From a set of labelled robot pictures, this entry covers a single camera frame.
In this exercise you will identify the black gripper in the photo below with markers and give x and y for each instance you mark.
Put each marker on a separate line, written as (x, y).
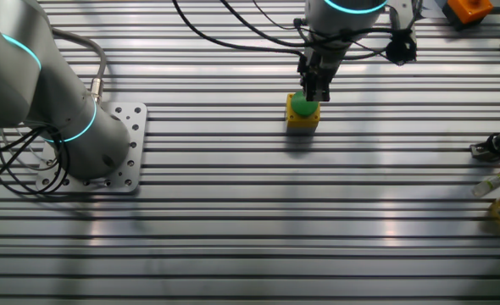
(318, 68)

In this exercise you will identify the yellow box green push button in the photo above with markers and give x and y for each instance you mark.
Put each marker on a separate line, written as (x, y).
(303, 118)

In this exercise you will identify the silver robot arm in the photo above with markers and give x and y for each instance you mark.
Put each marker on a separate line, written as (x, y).
(21, 84)

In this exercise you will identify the small tube orange cap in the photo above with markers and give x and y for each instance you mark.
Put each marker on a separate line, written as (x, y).
(493, 182)

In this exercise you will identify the orange switch box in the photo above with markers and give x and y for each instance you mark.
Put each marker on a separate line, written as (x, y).
(468, 9)

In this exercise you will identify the metal pole foot bracket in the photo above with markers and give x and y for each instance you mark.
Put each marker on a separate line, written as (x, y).
(484, 151)

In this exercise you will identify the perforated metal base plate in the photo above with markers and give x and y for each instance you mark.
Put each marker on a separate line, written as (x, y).
(133, 140)

